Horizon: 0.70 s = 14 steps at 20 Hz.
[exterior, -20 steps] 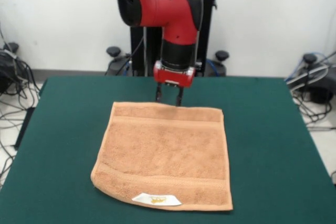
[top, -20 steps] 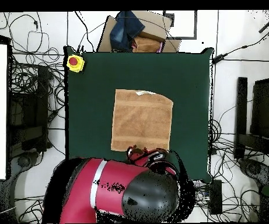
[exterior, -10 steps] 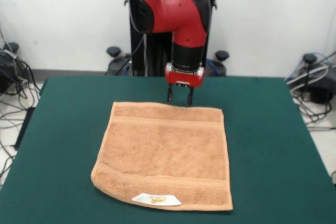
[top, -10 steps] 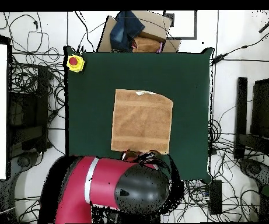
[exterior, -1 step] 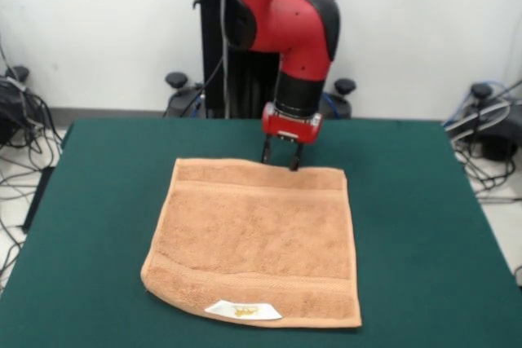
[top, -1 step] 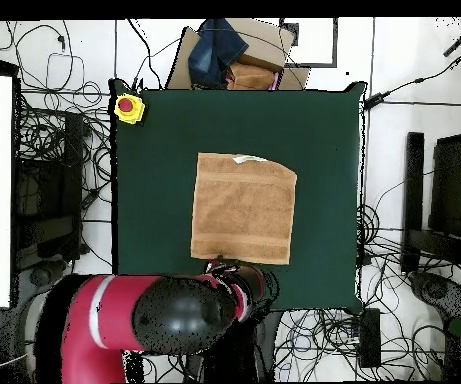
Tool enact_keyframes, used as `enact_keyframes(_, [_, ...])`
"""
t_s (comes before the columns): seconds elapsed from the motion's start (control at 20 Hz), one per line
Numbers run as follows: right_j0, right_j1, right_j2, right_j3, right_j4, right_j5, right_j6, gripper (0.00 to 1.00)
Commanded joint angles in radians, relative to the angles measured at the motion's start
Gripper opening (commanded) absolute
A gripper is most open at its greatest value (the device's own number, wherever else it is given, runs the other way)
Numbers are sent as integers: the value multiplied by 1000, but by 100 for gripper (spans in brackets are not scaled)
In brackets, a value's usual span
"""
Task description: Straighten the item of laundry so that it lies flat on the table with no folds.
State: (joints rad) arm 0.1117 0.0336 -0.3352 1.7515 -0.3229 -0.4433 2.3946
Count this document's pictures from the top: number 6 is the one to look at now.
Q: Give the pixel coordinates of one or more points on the yellow emergency stop button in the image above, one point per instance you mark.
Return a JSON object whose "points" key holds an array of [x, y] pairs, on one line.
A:
{"points": [[128, 108]]}

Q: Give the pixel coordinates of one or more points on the black rectangular box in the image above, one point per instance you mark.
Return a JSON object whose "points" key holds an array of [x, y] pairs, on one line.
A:
{"points": [[370, 340]]}

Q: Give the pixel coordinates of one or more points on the orange folded towel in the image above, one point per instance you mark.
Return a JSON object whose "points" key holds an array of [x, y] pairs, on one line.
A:
{"points": [[250, 78]]}

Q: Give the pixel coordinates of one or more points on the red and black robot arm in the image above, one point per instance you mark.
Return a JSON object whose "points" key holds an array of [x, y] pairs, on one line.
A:
{"points": [[114, 320]]}

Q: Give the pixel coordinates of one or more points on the grey stand base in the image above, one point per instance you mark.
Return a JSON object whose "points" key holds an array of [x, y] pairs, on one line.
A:
{"points": [[40, 276], [434, 288]]}

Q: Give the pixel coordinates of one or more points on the brown cardboard box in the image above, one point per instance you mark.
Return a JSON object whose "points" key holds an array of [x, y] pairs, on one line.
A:
{"points": [[266, 44]]}

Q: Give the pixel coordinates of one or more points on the black power adapter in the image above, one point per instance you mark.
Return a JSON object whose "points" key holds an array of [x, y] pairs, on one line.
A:
{"points": [[375, 100]]}

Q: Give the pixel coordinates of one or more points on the tan terry towel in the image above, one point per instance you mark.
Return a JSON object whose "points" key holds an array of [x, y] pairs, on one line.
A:
{"points": [[246, 208]]}

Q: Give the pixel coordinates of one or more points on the dark green table cloth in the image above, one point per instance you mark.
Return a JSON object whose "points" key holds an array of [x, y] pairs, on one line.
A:
{"points": [[326, 160]]}

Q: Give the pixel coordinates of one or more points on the blue denim jeans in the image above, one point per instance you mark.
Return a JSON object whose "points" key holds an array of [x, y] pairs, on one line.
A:
{"points": [[214, 52]]}

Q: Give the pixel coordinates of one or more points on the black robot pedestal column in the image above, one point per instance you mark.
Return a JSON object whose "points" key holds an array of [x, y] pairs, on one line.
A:
{"points": [[238, 360]]}

